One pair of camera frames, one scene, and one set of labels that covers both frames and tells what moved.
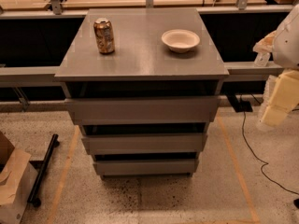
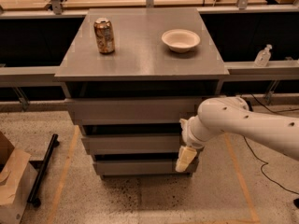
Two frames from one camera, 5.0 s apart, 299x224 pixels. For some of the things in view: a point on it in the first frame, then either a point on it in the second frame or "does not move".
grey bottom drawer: [145, 166] does not move
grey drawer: [144, 143] does not move
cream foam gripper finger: [281, 94] -> [195, 136]
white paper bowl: [180, 40] does not move
